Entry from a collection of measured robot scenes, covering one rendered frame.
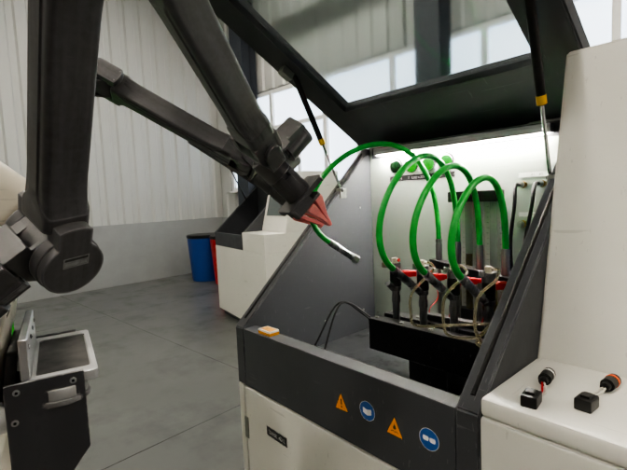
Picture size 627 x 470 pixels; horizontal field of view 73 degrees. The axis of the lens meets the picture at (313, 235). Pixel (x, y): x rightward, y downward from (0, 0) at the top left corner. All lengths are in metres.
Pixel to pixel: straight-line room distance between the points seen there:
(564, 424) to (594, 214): 0.38
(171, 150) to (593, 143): 7.57
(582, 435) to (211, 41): 0.68
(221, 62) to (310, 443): 0.81
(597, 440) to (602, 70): 0.63
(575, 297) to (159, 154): 7.52
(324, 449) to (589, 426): 0.55
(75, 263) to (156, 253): 7.26
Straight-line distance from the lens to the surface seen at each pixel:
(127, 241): 7.64
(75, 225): 0.58
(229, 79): 0.64
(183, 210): 8.09
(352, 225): 1.40
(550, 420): 0.69
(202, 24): 0.58
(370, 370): 0.87
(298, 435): 1.09
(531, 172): 1.20
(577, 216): 0.90
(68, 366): 0.80
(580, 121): 0.95
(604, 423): 0.71
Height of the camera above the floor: 1.29
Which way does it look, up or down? 5 degrees down
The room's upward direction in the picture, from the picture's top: 3 degrees counter-clockwise
